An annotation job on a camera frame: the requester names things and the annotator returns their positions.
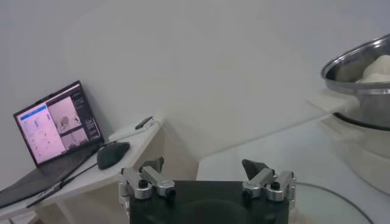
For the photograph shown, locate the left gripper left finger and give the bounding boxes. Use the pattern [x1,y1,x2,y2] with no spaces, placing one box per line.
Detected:
[118,156,177,200]

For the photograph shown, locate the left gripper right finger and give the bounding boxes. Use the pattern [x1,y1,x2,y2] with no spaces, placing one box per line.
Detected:
[241,159,297,202]

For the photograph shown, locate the glass lid with cream handle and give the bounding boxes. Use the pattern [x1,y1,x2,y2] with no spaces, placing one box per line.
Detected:
[289,181,375,224]

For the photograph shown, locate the white steamed baozi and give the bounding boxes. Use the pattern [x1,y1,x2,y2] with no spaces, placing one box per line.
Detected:
[362,54,390,77]

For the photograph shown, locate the perforated stainless steamer basket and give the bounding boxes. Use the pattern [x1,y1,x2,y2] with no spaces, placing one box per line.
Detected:
[321,33,390,131]

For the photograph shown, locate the white side desk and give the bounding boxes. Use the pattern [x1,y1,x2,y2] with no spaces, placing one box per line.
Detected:
[0,117,167,224]

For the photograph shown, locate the black computer mouse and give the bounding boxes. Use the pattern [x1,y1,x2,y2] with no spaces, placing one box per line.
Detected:
[96,141,131,170]

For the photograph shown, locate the small black white device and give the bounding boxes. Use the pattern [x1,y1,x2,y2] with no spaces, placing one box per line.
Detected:
[135,116,155,131]

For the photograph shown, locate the cream electric cooking pot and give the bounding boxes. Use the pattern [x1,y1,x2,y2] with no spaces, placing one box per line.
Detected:
[307,89,390,195]

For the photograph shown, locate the black laptop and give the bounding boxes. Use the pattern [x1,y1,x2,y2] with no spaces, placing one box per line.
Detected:
[0,80,105,209]

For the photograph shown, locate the black laptop cable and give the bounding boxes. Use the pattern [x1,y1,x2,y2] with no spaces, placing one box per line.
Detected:
[26,163,99,209]

